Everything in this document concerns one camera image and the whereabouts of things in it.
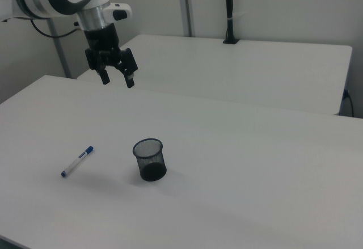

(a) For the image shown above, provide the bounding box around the black wall cable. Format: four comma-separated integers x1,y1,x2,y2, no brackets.
342,89,355,117

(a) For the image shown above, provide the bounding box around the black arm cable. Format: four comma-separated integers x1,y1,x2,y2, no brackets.
30,19,86,38

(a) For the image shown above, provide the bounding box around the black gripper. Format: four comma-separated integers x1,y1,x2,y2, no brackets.
83,23,139,88

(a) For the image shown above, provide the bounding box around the white rear table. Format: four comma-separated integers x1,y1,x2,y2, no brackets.
77,34,353,116

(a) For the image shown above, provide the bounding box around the black mesh pen cup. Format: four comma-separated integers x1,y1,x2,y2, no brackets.
132,138,167,182

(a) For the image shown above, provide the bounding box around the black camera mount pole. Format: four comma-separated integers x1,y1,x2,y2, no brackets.
222,0,240,45

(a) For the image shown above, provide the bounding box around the blue white marker pen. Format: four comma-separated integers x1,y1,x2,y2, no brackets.
60,145,95,178

